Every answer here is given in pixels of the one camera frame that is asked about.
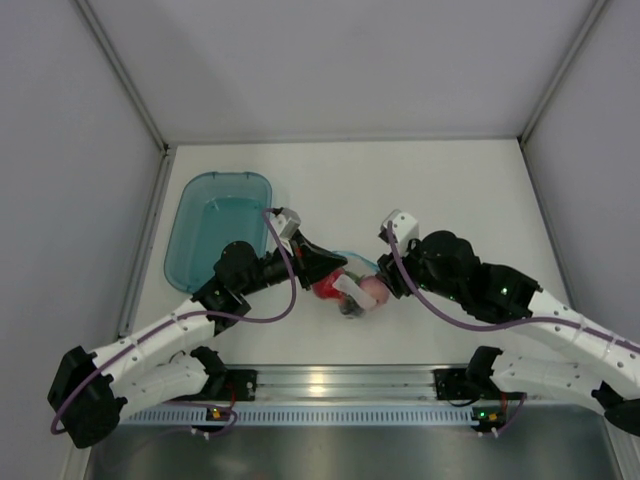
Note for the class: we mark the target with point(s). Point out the teal plastic bin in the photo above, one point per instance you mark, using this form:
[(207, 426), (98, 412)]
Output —
[(215, 209)]

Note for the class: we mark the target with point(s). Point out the fake cherry tomato bunch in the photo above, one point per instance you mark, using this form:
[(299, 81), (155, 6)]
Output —
[(349, 283)]

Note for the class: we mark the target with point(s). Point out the clear zip top bag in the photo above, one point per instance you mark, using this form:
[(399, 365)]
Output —
[(362, 267)]

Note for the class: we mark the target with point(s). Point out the dark purple fake eggplant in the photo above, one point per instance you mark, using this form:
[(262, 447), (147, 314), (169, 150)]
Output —
[(349, 308)]

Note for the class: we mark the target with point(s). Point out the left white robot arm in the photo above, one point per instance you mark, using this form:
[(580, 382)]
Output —
[(93, 391)]

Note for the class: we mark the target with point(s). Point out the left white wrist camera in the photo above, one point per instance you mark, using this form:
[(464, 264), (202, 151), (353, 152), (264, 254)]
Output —
[(287, 223)]

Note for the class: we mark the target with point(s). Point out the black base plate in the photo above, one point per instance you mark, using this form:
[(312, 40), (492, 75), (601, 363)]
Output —
[(452, 384), (236, 385)]

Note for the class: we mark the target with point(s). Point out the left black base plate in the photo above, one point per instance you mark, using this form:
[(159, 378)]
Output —
[(236, 385)]

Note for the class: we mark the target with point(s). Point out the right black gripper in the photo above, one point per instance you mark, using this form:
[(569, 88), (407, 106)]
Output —
[(389, 274)]

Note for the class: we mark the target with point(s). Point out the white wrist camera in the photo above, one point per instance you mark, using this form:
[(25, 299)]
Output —
[(402, 225), (287, 223)]

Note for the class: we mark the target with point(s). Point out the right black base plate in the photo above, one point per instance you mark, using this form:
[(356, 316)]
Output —
[(452, 384)]

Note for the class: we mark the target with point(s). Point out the white slotted cable duct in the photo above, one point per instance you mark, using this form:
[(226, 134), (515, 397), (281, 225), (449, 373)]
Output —
[(350, 415)]

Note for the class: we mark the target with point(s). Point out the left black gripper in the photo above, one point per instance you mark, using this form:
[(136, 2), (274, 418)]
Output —
[(311, 261)]

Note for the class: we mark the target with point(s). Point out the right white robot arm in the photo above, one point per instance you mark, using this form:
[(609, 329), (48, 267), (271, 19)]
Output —
[(443, 273)]

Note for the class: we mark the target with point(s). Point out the aluminium mounting rail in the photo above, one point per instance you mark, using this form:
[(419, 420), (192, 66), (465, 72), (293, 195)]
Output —
[(345, 382)]

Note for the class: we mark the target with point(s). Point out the pink fake peach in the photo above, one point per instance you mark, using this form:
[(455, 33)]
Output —
[(376, 289)]

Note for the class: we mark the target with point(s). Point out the red fake apple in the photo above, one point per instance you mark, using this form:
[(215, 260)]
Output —
[(325, 288)]

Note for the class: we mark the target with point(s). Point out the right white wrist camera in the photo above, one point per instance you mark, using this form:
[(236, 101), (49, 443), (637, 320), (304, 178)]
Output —
[(402, 225)]

